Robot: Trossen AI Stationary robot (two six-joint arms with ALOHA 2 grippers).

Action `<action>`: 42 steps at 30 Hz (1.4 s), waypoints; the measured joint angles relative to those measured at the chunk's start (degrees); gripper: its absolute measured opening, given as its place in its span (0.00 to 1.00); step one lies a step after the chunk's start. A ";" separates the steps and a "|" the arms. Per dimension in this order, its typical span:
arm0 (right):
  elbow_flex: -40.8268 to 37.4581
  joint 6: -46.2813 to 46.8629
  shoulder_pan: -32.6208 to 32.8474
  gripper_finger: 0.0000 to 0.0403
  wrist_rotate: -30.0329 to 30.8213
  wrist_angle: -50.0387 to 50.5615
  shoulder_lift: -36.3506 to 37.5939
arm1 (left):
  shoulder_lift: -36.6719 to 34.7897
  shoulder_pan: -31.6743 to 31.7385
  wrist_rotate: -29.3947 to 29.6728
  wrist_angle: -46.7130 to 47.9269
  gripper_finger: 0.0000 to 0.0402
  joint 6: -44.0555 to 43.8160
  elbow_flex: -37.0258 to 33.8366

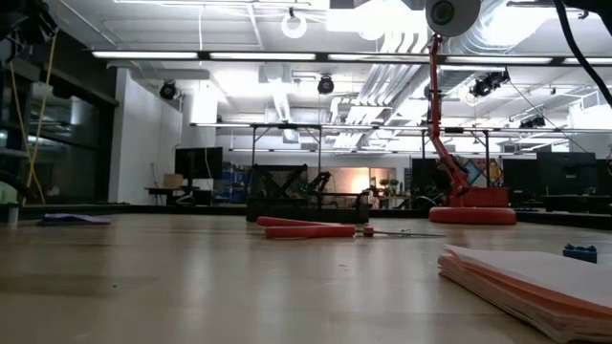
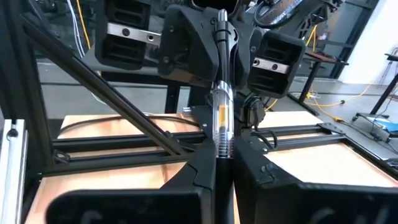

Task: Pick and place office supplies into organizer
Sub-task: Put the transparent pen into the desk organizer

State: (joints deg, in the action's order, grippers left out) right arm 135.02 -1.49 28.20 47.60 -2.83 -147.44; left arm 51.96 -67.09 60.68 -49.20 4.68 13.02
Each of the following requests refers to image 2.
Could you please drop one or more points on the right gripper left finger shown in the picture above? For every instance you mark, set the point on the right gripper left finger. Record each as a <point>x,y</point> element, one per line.
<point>140,208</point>

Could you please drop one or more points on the silver aluminium post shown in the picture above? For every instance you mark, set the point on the silver aluminium post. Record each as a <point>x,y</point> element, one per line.
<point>14,174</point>

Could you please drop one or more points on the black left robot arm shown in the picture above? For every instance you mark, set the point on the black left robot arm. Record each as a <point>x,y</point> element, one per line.
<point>292,12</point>

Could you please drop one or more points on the clear silver ballpoint pen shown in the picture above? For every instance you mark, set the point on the clear silver ballpoint pen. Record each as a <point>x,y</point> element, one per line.
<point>224,102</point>

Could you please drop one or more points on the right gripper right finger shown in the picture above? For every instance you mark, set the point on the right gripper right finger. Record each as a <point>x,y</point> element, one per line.
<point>311,205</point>

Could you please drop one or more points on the dark background table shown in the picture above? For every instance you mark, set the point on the dark background table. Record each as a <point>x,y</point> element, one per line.
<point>326,57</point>

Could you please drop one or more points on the black aluminium table frame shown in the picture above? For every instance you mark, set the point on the black aluminium table frame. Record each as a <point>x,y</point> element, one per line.
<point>102,87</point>

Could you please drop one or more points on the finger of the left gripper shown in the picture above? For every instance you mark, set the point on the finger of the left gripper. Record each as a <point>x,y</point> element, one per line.
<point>245,53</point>
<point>189,46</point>

